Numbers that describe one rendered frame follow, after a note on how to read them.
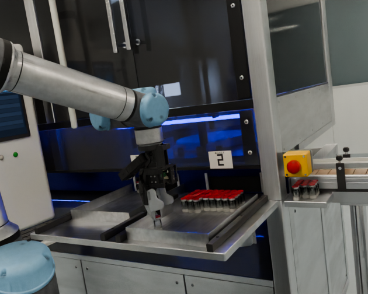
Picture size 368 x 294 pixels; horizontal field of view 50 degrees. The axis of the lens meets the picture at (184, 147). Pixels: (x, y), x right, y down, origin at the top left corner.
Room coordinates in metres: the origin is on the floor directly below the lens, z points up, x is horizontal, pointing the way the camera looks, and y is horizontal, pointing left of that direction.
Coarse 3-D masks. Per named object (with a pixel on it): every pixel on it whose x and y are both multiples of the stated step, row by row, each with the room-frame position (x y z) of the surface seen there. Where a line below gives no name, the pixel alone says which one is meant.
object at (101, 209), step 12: (120, 192) 1.54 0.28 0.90; (132, 192) 1.58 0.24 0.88; (168, 192) 1.38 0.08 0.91; (180, 192) 1.45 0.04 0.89; (84, 204) 1.38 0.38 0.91; (96, 204) 1.43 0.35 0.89; (108, 204) 1.45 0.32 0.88; (120, 204) 1.42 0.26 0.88; (132, 204) 1.40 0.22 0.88; (72, 216) 1.32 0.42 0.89; (84, 216) 1.29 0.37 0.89; (96, 216) 1.26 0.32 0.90; (108, 216) 1.23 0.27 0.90; (120, 216) 1.21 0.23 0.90
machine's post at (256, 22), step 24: (264, 0) 1.23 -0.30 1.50; (264, 24) 1.21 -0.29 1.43; (264, 48) 1.20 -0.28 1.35; (264, 72) 1.20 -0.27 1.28; (264, 96) 1.21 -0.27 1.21; (264, 120) 1.21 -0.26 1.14; (264, 144) 1.21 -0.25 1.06; (264, 168) 1.22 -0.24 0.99; (264, 192) 1.22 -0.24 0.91; (288, 216) 1.24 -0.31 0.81; (288, 240) 1.21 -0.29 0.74; (288, 264) 1.20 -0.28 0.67; (288, 288) 1.20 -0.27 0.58
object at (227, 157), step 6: (228, 150) 1.28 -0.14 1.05; (210, 156) 1.32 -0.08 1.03; (216, 156) 1.30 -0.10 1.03; (228, 156) 1.28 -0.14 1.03; (210, 162) 1.32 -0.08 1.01; (216, 162) 1.30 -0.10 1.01; (222, 162) 1.29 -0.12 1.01; (228, 162) 1.28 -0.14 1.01; (210, 168) 1.32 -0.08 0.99; (216, 168) 1.31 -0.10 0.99; (222, 168) 1.30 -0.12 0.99; (228, 168) 1.28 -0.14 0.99
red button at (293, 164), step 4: (292, 160) 1.15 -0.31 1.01; (296, 160) 1.15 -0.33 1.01; (288, 164) 1.14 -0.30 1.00; (292, 164) 1.14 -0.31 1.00; (296, 164) 1.13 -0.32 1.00; (300, 164) 1.14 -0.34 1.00; (288, 168) 1.14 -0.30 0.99; (292, 168) 1.14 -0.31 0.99; (296, 168) 1.13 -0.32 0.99; (300, 168) 1.14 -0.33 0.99; (292, 172) 1.14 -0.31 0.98; (296, 172) 1.13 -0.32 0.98
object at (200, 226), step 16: (176, 208) 1.26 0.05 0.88; (240, 208) 1.08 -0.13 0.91; (144, 224) 1.11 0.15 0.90; (176, 224) 1.11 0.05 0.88; (192, 224) 1.09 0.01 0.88; (208, 224) 1.07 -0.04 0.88; (224, 224) 0.99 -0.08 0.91; (144, 240) 1.02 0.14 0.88; (160, 240) 0.99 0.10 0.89; (176, 240) 0.96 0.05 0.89; (192, 240) 0.93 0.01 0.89; (208, 240) 0.91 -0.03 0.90
